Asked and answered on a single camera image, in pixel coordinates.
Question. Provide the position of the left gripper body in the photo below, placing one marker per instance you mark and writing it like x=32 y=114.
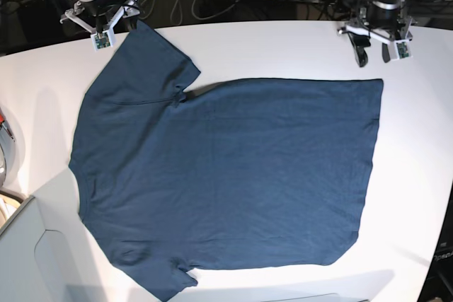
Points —
x=386 y=21

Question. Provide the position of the dark blue T-shirt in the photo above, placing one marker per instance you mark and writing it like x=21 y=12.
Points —
x=253 y=173

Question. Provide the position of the grey bin at left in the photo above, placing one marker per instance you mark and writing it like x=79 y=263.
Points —
x=35 y=261

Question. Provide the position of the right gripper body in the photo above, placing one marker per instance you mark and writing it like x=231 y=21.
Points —
x=95 y=1

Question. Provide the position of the red and white device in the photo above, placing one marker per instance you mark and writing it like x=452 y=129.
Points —
x=10 y=157

